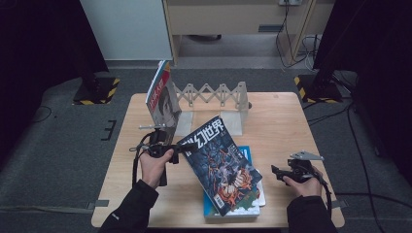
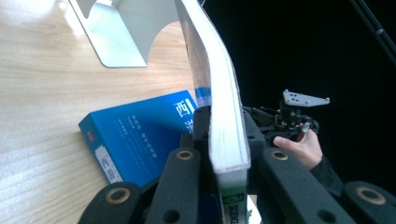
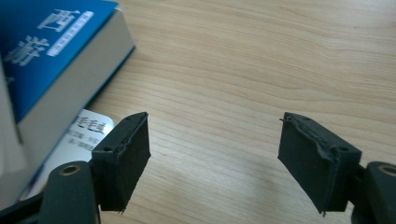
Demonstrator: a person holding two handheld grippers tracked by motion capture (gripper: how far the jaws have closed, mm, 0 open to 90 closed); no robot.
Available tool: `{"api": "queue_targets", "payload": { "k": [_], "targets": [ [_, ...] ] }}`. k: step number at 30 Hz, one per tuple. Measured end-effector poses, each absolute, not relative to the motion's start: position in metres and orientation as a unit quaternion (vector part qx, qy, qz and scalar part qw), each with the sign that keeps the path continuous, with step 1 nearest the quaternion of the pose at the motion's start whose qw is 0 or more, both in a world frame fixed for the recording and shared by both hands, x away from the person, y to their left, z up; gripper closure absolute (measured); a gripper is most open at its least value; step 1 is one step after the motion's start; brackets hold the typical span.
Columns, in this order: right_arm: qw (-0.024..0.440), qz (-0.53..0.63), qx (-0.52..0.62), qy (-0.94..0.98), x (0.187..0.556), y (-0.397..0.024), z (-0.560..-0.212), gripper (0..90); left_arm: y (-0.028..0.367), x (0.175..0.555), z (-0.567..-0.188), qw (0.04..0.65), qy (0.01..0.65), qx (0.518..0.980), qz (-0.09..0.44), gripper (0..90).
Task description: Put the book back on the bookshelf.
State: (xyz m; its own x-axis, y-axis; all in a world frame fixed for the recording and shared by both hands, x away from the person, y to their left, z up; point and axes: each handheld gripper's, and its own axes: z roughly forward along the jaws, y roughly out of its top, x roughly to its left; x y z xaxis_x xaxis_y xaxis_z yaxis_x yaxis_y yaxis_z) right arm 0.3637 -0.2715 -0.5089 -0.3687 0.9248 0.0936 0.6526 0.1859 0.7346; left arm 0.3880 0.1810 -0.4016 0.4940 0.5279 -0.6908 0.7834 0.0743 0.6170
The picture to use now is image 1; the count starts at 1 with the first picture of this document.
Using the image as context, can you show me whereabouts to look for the black cable pair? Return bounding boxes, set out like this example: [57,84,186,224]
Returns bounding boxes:
[305,100,355,128]

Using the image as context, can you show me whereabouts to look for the dark blue fantasy magazine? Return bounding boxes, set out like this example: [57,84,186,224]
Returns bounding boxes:
[177,116,263,217]

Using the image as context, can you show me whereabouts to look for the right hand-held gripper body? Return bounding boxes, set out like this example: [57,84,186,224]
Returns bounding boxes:
[286,150,325,183]

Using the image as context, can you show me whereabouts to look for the grey tape strip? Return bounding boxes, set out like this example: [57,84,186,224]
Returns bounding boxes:
[329,199,349,210]
[86,199,111,211]

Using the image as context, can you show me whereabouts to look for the left hand-held gripper black cable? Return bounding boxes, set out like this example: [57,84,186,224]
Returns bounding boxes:
[129,131,154,188]

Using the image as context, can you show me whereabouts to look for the thick blue book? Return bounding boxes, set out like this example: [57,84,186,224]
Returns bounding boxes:
[203,145,261,218]

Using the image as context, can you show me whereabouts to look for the hand-held gripper black cable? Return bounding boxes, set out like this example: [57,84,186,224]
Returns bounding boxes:
[129,131,154,188]
[307,164,333,221]

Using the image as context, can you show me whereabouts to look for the striped black stand base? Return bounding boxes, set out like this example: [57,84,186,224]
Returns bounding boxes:
[72,77,121,106]
[293,74,344,105]

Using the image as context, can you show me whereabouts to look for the light wooden desk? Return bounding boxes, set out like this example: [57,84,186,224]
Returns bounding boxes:
[161,0,336,67]

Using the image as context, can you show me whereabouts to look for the right hand-held gripper black cable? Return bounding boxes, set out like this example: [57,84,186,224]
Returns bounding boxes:
[307,164,333,221]

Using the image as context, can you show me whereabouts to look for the thin black looped cable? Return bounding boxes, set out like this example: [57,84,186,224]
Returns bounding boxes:
[31,105,53,124]

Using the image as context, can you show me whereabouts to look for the white cabinet panel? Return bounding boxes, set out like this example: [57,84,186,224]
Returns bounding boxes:
[80,0,173,61]

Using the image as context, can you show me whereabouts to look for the person's left hand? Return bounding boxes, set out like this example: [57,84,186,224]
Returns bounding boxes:
[139,149,175,189]

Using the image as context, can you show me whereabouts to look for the white expandable book rack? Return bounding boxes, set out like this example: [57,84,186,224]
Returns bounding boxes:
[171,81,253,137]

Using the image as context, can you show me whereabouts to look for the black hanging cable bundle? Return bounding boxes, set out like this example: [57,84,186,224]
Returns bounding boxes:
[275,3,317,70]

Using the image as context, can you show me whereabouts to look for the person's right hand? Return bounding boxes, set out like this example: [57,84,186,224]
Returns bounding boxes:
[282,166,325,198]

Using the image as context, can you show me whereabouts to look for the grey portrait magazine red band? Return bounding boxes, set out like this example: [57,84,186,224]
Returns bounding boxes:
[145,60,183,145]

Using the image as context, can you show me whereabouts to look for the black curved floor cable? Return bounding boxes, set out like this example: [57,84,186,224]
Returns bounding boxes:
[346,103,378,233]

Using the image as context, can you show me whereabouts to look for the dark curtain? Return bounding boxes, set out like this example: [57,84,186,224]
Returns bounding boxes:
[313,0,412,178]
[0,0,110,169]

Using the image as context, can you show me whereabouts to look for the white cable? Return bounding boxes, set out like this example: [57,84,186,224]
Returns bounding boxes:
[300,35,318,72]

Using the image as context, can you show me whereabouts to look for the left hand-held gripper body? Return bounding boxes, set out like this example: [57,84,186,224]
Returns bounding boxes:
[139,123,179,159]

